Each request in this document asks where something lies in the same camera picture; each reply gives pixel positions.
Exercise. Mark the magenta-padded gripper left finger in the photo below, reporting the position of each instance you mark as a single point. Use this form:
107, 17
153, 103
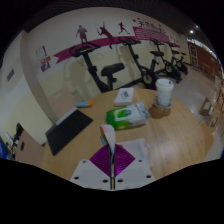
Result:
90, 173

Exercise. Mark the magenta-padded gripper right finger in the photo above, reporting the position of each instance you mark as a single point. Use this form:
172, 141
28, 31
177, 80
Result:
133, 173

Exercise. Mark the white printed towel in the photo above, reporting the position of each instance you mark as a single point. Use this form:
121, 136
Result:
108, 135

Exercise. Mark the black tablet with keyboard cover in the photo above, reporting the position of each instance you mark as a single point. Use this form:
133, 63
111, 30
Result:
66, 130

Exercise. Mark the green wet wipes pack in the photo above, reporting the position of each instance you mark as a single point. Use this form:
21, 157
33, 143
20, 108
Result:
128, 116

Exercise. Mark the brown tape roll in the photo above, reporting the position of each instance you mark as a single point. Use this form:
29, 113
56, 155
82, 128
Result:
158, 111

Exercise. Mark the small orange and blue object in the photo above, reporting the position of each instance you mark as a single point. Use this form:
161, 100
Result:
85, 104

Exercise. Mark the light wooden chair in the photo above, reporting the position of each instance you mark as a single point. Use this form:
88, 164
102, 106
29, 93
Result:
61, 103

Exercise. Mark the flat white box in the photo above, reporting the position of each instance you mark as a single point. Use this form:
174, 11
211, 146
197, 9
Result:
124, 96

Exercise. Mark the white lidded cup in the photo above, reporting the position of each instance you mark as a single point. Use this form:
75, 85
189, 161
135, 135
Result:
164, 93

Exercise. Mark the wooden chairs and tables group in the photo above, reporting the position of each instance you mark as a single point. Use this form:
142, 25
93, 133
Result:
208, 108

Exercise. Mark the round ceiling light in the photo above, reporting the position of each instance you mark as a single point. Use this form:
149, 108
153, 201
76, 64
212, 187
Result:
191, 31

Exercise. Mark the wall poster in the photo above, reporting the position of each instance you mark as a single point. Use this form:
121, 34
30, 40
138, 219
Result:
43, 58

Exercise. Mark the grey wall sign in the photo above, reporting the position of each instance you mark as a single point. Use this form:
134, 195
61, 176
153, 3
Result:
11, 75

